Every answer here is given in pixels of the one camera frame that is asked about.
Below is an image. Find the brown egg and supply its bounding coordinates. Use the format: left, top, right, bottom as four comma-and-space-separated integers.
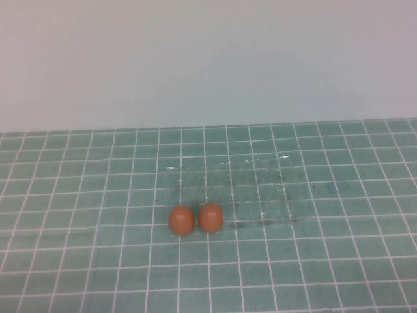
198, 203, 225, 233
168, 205, 195, 236

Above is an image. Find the green white-grid tablecloth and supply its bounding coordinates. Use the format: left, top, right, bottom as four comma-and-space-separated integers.
0, 119, 417, 313

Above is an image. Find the clear plastic egg tray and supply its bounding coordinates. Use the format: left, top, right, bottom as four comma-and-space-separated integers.
164, 155, 306, 234

